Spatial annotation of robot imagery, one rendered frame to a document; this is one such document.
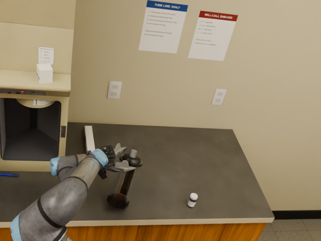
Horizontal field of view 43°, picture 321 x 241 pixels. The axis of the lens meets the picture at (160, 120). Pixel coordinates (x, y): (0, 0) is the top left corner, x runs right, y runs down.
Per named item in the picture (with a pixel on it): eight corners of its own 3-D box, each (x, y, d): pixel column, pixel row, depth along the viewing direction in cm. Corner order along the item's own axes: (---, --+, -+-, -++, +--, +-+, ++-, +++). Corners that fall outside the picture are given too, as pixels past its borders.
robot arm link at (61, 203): (63, 180, 116) (95, 141, 164) (35, 202, 117) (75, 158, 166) (90, 209, 117) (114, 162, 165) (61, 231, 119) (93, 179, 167)
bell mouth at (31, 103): (17, 84, 187) (17, 74, 183) (57, 86, 191) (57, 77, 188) (13, 107, 173) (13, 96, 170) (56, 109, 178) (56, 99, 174)
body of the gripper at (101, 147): (117, 156, 173) (90, 159, 168) (115, 169, 178) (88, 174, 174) (112, 144, 178) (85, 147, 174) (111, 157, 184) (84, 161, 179)
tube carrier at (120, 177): (124, 196, 195) (137, 156, 190) (132, 208, 185) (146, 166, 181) (103, 194, 190) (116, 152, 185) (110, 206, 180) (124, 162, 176)
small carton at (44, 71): (36, 76, 160) (36, 63, 157) (49, 75, 162) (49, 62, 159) (39, 83, 157) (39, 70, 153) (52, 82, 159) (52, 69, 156)
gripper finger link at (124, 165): (135, 165, 173) (114, 159, 173) (133, 174, 177) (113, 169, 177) (137, 160, 176) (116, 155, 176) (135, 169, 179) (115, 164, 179)
